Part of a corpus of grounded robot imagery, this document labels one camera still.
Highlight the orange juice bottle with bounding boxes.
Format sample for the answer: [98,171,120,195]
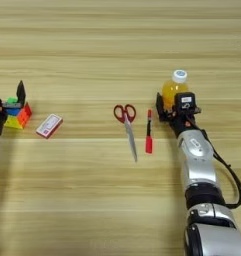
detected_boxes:
[161,69,190,112]

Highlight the red handled scissors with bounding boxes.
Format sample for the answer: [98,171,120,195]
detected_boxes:
[113,103,139,163]

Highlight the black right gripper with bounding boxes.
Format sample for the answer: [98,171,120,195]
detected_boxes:
[155,92,202,137]

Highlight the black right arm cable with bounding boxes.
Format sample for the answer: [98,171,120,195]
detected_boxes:
[191,116,241,210]

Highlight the red marker pen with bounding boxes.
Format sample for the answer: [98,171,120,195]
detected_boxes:
[144,108,154,155]

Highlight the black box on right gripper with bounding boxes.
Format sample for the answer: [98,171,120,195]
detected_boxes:
[174,92,196,113]

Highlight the red and white card box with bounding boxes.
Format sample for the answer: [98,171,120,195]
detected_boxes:
[35,113,64,139]

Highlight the multicolour puzzle cube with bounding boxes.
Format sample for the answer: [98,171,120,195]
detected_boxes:
[3,96,33,130]

